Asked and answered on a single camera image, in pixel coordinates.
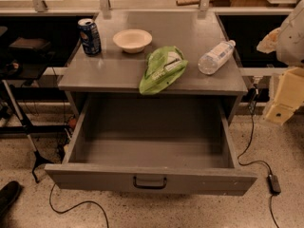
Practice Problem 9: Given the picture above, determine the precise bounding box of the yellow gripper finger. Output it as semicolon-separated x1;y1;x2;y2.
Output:
264;67;304;125
256;28;280;54

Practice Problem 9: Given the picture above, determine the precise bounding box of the blue pepsi can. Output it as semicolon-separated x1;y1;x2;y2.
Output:
78;18;102;56

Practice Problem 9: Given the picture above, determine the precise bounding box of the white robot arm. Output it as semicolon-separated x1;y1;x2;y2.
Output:
256;0;304;125

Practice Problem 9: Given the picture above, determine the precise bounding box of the open grey top drawer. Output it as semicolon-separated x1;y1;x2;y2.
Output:
45;95;257;196

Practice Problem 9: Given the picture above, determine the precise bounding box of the clear plastic water bottle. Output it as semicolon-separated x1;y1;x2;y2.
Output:
198;40;236;75

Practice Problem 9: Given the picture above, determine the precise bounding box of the black power adapter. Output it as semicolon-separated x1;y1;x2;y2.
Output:
268;174;281;195

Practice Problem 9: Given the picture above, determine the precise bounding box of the wooden stick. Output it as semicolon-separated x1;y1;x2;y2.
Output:
176;0;200;6

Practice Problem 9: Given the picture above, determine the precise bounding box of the green chip bag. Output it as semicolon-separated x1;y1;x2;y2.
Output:
139;46;188;95

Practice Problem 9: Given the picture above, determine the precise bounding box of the white bowl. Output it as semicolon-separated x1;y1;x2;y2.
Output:
113;29;152;54

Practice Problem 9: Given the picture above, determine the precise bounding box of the grey cabinet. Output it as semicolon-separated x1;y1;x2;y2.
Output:
57;9;249;125

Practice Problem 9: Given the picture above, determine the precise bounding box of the dark box on shelf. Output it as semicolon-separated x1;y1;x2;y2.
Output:
9;37;51;51

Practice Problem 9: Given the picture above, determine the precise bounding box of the black tripod stand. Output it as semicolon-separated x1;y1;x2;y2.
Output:
2;80;50;183

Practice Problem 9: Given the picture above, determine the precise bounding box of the black shoe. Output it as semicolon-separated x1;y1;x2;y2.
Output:
0;180;22;218

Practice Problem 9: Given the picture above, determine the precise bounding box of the black cable right floor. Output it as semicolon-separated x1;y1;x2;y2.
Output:
237;88;281;228

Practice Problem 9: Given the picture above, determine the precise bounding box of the black cable floor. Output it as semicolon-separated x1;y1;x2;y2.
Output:
48;183;110;228
237;88;281;228

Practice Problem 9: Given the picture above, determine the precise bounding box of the black drawer handle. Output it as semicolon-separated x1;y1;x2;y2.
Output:
133;176;167;190

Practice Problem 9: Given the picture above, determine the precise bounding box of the black cable left floor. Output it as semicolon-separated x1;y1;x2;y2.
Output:
48;183;110;228

